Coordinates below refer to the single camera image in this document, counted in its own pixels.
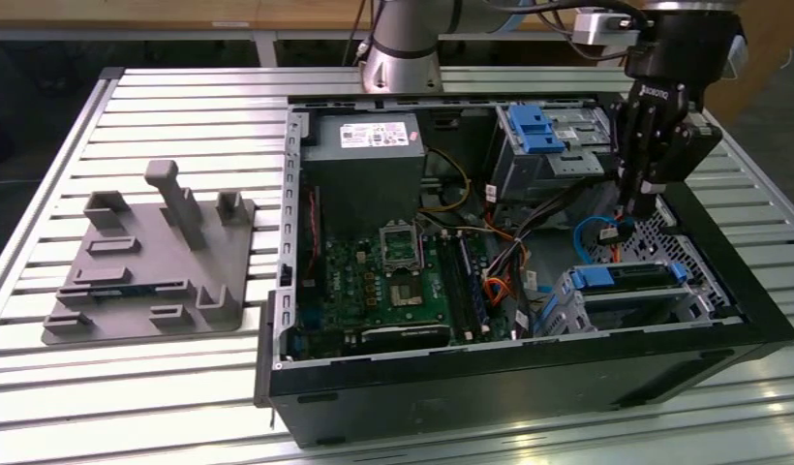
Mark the wooden bench with white frame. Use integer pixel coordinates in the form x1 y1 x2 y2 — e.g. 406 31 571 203
0 0 631 69

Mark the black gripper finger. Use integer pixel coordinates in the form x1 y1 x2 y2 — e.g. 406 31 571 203
633 114 726 220
609 96 665 218

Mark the CPU socket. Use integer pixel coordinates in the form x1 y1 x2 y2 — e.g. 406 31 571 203
385 275 433 310

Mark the pale blue hose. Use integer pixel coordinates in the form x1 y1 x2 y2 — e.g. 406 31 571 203
499 9 534 38

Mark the metal disk bay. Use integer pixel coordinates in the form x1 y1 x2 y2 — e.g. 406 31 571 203
538 263 730 336

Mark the yellow wire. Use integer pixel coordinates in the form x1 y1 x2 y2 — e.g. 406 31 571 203
419 147 474 214

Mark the grey power supply unit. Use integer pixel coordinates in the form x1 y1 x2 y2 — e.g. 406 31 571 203
299 111 429 238

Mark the orange wire bundle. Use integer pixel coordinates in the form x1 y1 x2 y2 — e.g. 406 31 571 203
483 276 514 307

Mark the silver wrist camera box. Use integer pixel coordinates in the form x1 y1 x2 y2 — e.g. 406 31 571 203
574 12 639 47

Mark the hard disk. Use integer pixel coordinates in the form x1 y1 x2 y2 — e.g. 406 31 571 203
567 261 690 293

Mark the orange disk power wire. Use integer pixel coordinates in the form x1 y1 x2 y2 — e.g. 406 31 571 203
606 232 631 264

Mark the green motherboard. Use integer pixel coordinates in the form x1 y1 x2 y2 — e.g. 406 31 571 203
293 212 522 359

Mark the grey parts rack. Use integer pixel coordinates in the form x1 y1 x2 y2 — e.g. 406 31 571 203
41 159 261 346

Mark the black graphics card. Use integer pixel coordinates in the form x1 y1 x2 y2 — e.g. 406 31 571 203
342 322 451 348

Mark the blue drive cage latch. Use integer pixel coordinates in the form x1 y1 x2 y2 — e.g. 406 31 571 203
507 105 565 155

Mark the black PC case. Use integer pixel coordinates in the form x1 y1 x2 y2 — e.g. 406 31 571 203
251 91 794 450

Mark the metal drive cage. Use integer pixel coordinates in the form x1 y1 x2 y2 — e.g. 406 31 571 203
490 104 631 204

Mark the blue disk wire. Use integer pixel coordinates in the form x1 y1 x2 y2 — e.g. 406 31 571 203
574 213 637 266

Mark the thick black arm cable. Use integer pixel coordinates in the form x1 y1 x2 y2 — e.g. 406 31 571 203
486 0 654 36

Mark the thin red wire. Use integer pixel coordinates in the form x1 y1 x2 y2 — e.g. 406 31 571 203
309 186 322 272

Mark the RAM stick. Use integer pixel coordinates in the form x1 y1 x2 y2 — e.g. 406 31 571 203
458 234 495 336

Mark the black wire bundle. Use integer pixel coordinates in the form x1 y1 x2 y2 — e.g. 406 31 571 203
486 176 622 280

